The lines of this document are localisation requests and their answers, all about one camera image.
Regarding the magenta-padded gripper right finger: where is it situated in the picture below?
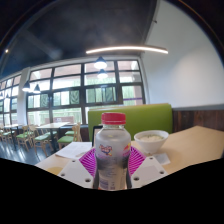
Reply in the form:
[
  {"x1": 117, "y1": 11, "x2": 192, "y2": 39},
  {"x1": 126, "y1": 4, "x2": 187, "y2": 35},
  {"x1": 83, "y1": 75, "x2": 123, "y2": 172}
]
[{"x1": 125, "y1": 145, "x2": 169, "y2": 189}]

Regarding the wooden dining table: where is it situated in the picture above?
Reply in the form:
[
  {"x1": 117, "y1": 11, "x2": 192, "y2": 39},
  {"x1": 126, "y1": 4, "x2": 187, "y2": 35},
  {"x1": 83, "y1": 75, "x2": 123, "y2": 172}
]
[{"x1": 35, "y1": 122, "x2": 71, "y2": 153}]

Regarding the group of green-seated chairs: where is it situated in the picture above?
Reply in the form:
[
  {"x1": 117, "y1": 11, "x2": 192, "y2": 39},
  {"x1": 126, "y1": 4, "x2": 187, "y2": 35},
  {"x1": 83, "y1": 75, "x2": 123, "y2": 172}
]
[{"x1": 0, "y1": 122, "x2": 84, "y2": 156}]

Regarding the white bowl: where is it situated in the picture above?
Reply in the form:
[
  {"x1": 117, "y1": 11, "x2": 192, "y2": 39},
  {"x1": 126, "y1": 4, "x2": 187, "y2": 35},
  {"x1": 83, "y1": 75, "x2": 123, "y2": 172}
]
[{"x1": 133, "y1": 129, "x2": 170, "y2": 154}]

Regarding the group of pendant lamps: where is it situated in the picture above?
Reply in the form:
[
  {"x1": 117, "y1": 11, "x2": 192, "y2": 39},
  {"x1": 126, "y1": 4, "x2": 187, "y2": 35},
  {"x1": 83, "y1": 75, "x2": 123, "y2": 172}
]
[{"x1": 21, "y1": 55, "x2": 109, "y2": 94}]

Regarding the white napkin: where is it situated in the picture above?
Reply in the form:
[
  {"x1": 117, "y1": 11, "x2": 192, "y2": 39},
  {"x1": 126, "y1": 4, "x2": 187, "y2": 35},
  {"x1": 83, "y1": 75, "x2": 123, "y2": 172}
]
[{"x1": 153, "y1": 152, "x2": 172, "y2": 166}]

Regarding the long linear hanging light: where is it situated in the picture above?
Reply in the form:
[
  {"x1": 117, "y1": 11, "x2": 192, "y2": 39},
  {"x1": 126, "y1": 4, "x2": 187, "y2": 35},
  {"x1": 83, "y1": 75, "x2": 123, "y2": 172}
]
[{"x1": 85, "y1": 45, "x2": 169, "y2": 56}]

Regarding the green upholstered bench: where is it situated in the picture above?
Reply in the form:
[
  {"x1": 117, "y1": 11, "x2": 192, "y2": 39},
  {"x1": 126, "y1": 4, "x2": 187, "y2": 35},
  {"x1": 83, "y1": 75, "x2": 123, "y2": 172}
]
[{"x1": 87, "y1": 103, "x2": 173, "y2": 143}]

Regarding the white paper sheet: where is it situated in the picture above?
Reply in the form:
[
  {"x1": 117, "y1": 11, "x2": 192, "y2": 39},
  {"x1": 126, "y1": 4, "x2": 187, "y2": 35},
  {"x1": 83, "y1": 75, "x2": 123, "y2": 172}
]
[{"x1": 54, "y1": 141, "x2": 93, "y2": 160}]

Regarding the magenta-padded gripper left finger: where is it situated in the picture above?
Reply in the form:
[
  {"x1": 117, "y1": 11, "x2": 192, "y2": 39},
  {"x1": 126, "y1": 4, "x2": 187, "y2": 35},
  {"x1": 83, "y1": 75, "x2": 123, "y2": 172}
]
[{"x1": 57, "y1": 146, "x2": 98, "y2": 189}]

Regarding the clear red-capped drink bottle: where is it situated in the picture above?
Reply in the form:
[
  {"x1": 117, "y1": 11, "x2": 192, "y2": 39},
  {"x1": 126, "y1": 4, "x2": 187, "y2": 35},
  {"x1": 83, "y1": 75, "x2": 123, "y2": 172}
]
[{"x1": 93, "y1": 112, "x2": 132, "y2": 190}]

